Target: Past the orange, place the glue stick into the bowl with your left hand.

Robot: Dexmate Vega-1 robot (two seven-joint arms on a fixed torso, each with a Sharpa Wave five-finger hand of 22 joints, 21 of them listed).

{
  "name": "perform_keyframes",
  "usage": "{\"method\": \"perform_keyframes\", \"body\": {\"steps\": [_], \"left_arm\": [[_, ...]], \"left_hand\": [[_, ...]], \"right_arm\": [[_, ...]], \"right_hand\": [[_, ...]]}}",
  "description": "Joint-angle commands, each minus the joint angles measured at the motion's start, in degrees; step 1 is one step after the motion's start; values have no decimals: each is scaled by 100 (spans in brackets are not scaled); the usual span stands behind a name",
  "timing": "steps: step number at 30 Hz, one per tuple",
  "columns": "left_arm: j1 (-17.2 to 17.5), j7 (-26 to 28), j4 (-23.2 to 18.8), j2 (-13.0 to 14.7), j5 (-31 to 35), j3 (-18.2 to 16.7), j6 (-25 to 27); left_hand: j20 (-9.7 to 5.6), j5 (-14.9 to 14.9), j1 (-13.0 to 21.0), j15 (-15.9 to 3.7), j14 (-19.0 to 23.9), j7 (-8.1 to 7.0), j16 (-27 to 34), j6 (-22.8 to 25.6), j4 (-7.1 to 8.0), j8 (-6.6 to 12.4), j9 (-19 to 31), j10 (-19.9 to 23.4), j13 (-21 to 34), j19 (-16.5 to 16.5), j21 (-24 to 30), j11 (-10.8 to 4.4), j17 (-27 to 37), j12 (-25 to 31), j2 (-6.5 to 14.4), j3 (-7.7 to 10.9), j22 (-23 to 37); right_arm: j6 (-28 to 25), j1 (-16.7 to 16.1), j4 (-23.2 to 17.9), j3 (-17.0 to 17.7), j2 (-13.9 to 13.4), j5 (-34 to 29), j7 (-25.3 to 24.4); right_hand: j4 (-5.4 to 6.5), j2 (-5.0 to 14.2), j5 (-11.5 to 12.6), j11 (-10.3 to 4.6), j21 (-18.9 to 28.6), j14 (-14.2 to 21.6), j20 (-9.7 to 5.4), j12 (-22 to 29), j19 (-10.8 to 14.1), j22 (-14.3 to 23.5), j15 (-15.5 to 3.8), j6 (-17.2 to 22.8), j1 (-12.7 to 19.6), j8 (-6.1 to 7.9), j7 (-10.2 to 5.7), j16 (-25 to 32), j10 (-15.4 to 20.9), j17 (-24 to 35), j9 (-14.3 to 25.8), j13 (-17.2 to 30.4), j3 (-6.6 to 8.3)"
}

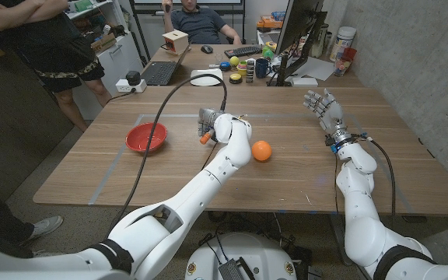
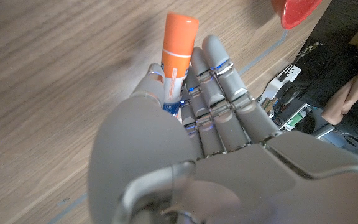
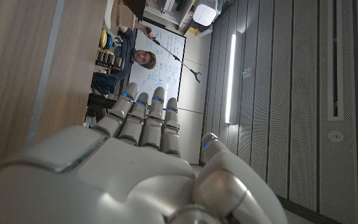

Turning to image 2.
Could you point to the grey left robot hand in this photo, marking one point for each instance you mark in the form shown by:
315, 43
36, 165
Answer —
228, 174

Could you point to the orange glue stick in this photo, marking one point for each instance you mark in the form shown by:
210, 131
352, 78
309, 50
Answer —
177, 46

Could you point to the red bowl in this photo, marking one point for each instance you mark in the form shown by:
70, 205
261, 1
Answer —
297, 12

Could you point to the white power strip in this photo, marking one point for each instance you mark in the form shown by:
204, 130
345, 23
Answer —
275, 88

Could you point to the black power adapter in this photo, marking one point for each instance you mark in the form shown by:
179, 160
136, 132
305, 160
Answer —
289, 93

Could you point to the standing person in black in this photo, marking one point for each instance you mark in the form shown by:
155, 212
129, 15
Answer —
350, 93

